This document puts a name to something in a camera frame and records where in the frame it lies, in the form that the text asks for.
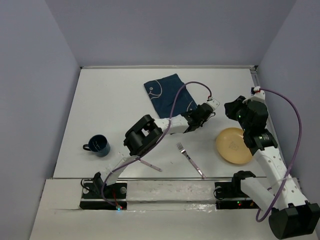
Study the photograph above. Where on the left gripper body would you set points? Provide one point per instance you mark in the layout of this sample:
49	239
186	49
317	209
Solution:
201	121

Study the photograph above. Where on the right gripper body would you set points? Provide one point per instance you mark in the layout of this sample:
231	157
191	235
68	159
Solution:
244	123

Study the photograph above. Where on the yellow plate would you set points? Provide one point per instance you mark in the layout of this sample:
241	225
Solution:
231	146

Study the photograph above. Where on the fork with pink handle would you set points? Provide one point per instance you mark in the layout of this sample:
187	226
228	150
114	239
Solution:
183	151

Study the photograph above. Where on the blue cloth placemat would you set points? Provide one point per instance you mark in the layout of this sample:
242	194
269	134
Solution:
165	95

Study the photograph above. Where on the knife with pink handle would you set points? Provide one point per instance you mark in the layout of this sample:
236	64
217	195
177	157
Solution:
150	165

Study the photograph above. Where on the dark blue mug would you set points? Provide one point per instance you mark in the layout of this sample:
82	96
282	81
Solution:
99	145

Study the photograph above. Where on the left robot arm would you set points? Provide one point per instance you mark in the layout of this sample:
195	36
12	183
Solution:
144	135

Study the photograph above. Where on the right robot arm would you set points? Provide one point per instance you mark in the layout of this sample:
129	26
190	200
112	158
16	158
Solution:
286	208

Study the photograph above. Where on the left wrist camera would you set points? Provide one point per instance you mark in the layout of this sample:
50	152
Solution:
213	103

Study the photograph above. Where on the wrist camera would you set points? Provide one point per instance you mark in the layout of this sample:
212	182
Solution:
213	103
257	94

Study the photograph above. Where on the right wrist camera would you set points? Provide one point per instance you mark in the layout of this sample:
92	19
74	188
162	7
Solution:
257	94

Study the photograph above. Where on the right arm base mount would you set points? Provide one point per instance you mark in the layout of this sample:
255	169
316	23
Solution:
228	199

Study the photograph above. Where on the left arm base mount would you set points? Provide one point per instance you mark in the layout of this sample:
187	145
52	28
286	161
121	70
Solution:
91	198

